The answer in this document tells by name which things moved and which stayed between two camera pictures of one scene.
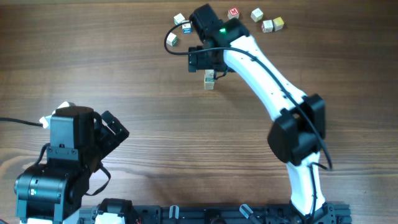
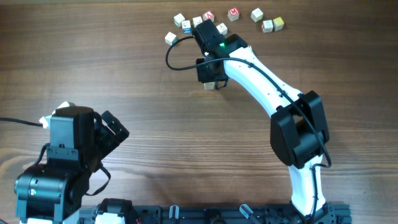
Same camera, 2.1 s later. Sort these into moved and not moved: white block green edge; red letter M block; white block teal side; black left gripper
Moved: white block teal side
Not moved: red letter M block; black left gripper; white block green edge
